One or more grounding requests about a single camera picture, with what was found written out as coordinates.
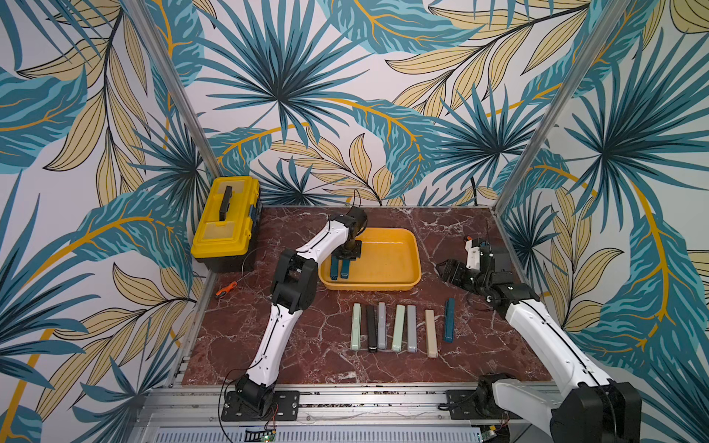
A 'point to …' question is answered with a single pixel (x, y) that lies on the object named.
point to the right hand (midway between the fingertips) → (447, 269)
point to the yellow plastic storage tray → (390, 260)
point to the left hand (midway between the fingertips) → (348, 258)
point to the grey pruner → (381, 325)
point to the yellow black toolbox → (226, 240)
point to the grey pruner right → (411, 329)
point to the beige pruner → (431, 333)
